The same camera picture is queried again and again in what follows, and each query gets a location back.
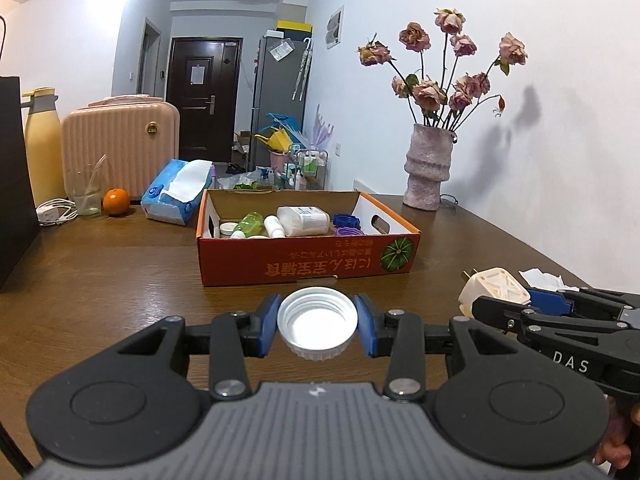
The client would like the pink ceramic vase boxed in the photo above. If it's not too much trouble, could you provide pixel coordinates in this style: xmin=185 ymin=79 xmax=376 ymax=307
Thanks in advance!
xmin=403 ymin=123 xmax=458 ymax=211

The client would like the clear glass cup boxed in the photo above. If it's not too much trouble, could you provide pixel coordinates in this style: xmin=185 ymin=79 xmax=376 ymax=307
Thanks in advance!
xmin=65 ymin=167 xmax=104 ymax=218

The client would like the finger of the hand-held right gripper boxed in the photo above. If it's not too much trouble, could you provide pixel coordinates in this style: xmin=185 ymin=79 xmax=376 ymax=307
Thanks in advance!
xmin=527 ymin=287 xmax=640 ymax=317
xmin=472 ymin=295 xmax=623 ymax=335

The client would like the grey side door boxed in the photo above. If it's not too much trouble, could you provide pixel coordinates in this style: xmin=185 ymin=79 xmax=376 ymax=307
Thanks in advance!
xmin=140 ymin=17 xmax=162 ymax=98

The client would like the white bottle cap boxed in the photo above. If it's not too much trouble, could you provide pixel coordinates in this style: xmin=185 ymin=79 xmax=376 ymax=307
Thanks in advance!
xmin=276 ymin=287 xmax=359 ymax=362

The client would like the orange fruit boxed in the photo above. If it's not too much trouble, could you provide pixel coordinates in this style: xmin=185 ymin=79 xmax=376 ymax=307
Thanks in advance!
xmin=102 ymin=188 xmax=131 ymax=217

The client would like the cream plug adapter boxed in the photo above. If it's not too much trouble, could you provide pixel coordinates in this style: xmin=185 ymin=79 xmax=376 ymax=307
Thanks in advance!
xmin=458 ymin=267 xmax=532 ymax=318

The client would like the blue plastic bag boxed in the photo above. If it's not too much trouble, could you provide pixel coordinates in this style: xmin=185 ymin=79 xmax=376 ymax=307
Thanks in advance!
xmin=265 ymin=112 xmax=303 ymax=136

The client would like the white charger cable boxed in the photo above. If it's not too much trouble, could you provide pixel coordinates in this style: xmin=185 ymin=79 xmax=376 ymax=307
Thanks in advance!
xmin=36 ymin=199 xmax=78 ymax=225

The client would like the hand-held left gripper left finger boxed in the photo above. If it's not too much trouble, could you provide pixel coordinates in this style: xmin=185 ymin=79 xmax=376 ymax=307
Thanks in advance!
xmin=87 ymin=294 xmax=281 ymax=402

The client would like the hanging folded umbrella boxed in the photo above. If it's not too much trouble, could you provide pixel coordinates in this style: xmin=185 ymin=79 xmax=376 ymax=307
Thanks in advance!
xmin=291 ymin=37 xmax=313 ymax=102

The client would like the yellow thermos jug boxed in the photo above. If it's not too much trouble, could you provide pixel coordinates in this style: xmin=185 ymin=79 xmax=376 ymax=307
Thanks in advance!
xmin=21 ymin=87 xmax=66 ymax=208

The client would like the clear glass stirrer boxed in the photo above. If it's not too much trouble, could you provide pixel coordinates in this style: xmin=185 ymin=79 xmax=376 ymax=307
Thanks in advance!
xmin=87 ymin=154 xmax=108 ymax=196

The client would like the blue tissue pack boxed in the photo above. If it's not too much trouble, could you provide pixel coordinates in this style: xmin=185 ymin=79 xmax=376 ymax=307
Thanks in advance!
xmin=140 ymin=159 xmax=214 ymax=225

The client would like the wire storage cart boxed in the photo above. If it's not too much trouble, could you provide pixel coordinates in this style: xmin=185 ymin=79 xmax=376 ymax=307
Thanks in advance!
xmin=285 ymin=147 xmax=330 ymax=192

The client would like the crumpled white tissue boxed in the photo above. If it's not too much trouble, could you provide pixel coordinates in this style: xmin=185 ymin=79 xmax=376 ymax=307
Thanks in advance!
xmin=518 ymin=267 xmax=563 ymax=292

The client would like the green translucent bottle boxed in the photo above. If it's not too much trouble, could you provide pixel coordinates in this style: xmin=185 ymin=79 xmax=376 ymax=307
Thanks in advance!
xmin=230 ymin=212 xmax=264 ymax=239

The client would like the dark brown door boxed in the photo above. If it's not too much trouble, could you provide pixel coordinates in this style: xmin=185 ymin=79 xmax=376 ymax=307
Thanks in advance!
xmin=166 ymin=36 xmax=242 ymax=163

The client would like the yellow watering can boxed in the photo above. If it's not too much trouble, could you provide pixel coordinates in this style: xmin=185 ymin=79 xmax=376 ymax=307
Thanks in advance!
xmin=254 ymin=127 xmax=292 ymax=152

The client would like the purple lavender bouquet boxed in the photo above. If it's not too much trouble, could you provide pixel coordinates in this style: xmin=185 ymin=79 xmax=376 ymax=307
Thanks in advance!
xmin=310 ymin=104 xmax=335 ymax=153

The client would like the dried pink rose bouquet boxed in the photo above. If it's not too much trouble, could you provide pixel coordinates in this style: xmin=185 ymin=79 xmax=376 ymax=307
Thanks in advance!
xmin=357 ymin=7 xmax=528 ymax=131

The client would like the pink suitcase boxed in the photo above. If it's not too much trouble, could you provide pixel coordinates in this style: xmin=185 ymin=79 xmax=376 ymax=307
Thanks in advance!
xmin=61 ymin=95 xmax=181 ymax=201

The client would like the black bag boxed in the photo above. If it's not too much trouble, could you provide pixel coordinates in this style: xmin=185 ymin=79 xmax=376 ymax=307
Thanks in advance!
xmin=0 ymin=16 xmax=41 ymax=291

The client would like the person's right hand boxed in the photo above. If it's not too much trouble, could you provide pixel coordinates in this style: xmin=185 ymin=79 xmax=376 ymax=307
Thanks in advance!
xmin=594 ymin=397 xmax=640 ymax=468

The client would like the orange cardboard box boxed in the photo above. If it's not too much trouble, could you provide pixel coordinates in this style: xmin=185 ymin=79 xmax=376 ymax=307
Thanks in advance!
xmin=195 ymin=189 xmax=422 ymax=287

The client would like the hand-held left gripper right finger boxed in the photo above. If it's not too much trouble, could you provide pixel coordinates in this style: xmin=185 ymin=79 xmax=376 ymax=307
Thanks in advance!
xmin=351 ymin=294 xmax=551 ymax=403

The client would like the white plastic jar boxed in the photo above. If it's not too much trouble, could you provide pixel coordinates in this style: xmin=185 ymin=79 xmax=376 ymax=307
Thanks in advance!
xmin=276 ymin=205 xmax=332 ymax=237

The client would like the grey refrigerator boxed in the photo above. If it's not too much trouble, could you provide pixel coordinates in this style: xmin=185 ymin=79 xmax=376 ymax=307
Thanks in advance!
xmin=248 ymin=35 xmax=313 ymax=171

